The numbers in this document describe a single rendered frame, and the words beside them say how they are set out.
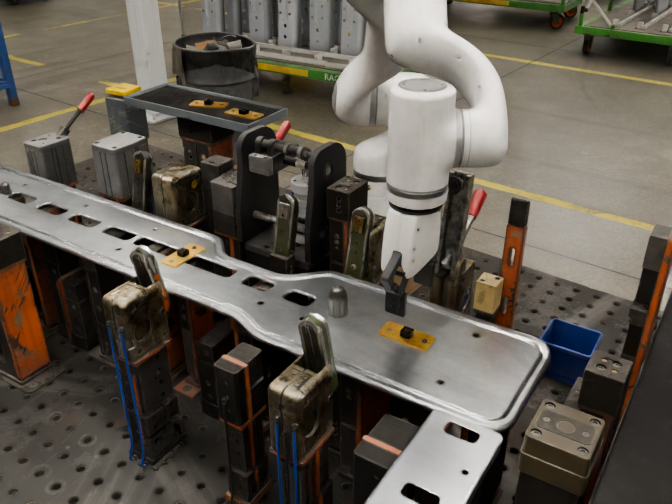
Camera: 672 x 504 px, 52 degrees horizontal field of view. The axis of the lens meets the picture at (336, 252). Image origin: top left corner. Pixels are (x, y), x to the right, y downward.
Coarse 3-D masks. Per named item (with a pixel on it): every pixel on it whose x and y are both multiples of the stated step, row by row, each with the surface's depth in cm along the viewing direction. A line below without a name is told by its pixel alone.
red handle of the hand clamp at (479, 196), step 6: (474, 192) 118; (480, 192) 118; (474, 198) 117; (480, 198) 117; (474, 204) 117; (480, 204) 117; (474, 210) 116; (468, 216) 116; (474, 216) 116; (468, 222) 116; (468, 228) 115; (450, 252) 114; (444, 258) 114; (450, 258) 113; (444, 264) 113; (450, 264) 113
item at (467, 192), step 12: (456, 180) 105; (468, 180) 107; (456, 192) 106; (468, 192) 108; (444, 204) 110; (456, 204) 110; (468, 204) 109; (444, 216) 110; (456, 216) 110; (444, 228) 111; (456, 228) 111; (444, 240) 112; (456, 240) 110; (444, 252) 114; (456, 252) 111
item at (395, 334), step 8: (384, 328) 108; (392, 328) 108; (400, 328) 108; (384, 336) 106; (392, 336) 106; (400, 336) 106; (408, 336) 105; (416, 336) 106; (424, 336) 106; (432, 336) 106; (408, 344) 104; (416, 344) 104; (424, 344) 104
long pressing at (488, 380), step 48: (0, 192) 153; (48, 192) 153; (48, 240) 134; (96, 240) 133; (192, 240) 133; (192, 288) 118; (240, 288) 118; (288, 288) 118; (288, 336) 106; (336, 336) 106; (480, 336) 106; (528, 336) 106; (384, 384) 97; (432, 384) 97; (480, 384) 97; (528, 384) 97
